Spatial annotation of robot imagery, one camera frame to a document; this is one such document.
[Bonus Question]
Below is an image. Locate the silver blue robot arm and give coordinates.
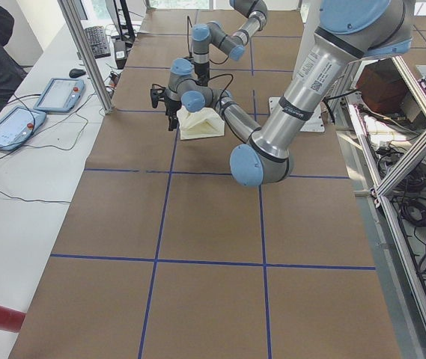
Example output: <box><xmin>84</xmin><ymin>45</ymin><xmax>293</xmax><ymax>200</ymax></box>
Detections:
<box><xmin>192</xmin><ymin>0</ymin><xmax>268</xmax><ymax>86</ymax></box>
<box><xmin>150</xmin><ymin>1</ymin><xmax>415</xmax><ymax>186</ymax></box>

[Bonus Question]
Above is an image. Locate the black computer mouse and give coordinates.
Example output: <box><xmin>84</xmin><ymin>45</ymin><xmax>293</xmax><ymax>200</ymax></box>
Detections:
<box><xmin>69</xmin><ymin>68</ymin><xmax>86</xmax><ymax>79</ymax></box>

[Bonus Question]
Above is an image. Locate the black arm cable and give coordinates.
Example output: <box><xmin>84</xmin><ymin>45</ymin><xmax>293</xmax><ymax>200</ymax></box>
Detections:
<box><xmin>186</xmin><ymin>15</ymin><xmax>195</xmax><ymax>61</ymax></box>
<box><xmin>204</xmin><ymin>73</ymin><xmax>236</xmax><ymax>113</ymax></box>

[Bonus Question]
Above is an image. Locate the blue teach pendant far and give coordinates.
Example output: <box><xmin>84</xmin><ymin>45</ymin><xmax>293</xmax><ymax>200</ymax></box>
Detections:
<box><xmin>33</xmin><ymin>78</ymin><xmax>85</xmax><ymax>113</ymax></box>

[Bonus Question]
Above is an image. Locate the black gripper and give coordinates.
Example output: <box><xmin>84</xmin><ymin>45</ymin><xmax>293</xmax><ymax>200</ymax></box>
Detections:
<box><xmin>150</xmin><ymin>84</ymin><xmax>181</xmax><ymax>131</ymax></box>
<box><xmin>193</xmin><ymin>61</ymin><xmax>210</xmax><ymax>85</ymax></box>

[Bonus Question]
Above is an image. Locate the black keyboard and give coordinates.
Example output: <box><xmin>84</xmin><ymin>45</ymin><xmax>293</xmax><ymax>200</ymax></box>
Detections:
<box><xmin>84</xmin><ymin>25</ymin><xmax>111</xmax><ymax>58</ymax></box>

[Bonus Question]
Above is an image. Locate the black power adapter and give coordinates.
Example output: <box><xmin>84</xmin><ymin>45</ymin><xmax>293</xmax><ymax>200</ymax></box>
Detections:
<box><xmin>114</xmin><ymin>39</ymin><xmax>127</xmax><ymax>70</ymax></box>

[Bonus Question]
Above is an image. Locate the blue teach pendant near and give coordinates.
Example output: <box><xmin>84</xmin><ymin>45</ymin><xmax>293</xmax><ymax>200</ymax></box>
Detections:
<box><xmin>0</xmin><ymin>106</ymin><xmax>46</xmax><ymax>151</ymax></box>

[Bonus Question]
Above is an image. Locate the blue teach pendant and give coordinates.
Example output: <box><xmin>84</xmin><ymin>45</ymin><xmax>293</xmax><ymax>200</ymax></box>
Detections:
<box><xmin>0</xmin><ymin>106</ymin><xmax>46</xmax><ymax>151</ymax></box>
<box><xmin>33</xmin><ymin>78</ymin><xmax>85</xmax><ymax>113</ymax></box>

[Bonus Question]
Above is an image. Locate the cream long-sleeve cat shirt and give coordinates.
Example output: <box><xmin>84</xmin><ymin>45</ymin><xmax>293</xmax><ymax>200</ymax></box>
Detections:
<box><xmin>177</xmin><ymin>106</ymin><xmax>225</xmax><ymax>141</ymax></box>

